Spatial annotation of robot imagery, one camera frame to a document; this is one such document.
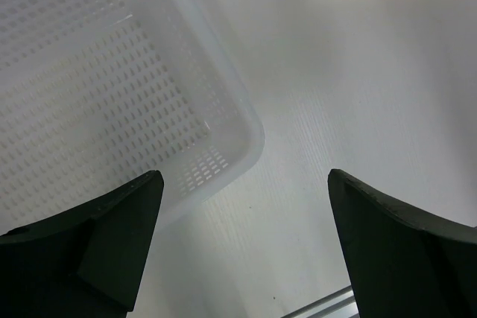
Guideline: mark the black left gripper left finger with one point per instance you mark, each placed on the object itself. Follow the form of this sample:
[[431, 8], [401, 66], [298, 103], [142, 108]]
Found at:
[[87, 261]]

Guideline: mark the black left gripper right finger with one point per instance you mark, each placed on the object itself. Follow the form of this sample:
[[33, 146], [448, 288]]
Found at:
[[402, 261]]

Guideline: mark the white perforated plastic basket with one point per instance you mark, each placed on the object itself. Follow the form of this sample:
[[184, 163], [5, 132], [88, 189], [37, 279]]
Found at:
[[94, 93]]

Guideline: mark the aluminium rail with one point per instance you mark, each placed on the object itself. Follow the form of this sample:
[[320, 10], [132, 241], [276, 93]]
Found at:
[[338, 304]]

